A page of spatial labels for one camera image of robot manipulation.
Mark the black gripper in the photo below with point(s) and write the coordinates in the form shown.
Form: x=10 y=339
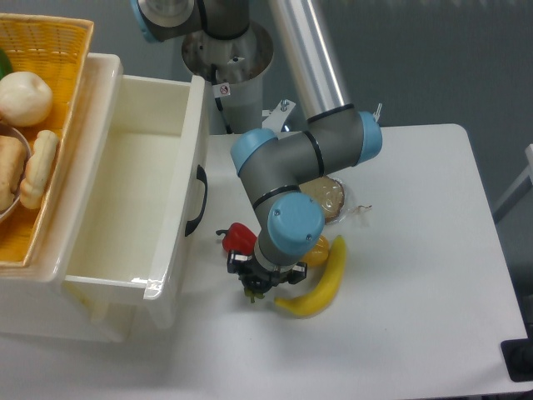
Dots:
x=257 y=279

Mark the dark purple mangosteen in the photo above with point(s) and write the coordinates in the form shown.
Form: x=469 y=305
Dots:
x=252 y=296

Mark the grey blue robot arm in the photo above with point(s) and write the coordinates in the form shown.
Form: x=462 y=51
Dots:
x=272 y=168

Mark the red bell pepper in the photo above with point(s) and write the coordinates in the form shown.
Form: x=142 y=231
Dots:
x=238 y=237

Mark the yellow bell pepper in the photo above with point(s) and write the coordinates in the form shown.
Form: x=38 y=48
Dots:
x=318 y=255

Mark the yellow banana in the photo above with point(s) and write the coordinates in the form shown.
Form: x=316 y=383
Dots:
x=322 y=295

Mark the bread slice in plastic wrap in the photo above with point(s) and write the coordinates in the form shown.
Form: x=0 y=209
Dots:
x=334 y=198

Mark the white plastic drawer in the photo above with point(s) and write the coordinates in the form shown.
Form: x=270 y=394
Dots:
x=131 y=244

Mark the white drawer cabinet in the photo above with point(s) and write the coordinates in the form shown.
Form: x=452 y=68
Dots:
x=36 y=300

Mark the beige peanut-shaped bread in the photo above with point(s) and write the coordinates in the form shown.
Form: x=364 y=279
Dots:
x=38 y=169

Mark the black device at table edge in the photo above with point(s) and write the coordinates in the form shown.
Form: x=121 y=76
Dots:
x=517 y=354

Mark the white round bun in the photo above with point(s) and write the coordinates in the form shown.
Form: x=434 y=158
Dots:
x=26 y=100

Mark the metal bowl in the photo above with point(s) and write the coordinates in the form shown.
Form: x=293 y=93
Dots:
x=13 y=132

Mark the yellow woven basket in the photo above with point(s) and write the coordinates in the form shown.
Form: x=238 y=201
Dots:
x=42 y=60

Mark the green pepper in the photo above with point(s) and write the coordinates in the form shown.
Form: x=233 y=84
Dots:
x=5 y=65

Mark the black drawer handle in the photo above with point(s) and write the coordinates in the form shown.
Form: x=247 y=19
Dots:
x=201 y=201

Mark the metal mounting bracket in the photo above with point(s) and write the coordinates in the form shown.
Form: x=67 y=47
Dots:
x=277 y=119

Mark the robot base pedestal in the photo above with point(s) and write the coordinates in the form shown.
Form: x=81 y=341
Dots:
x=235 y=69

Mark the white furniture frame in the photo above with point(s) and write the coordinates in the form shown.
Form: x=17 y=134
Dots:
x=516 y=191

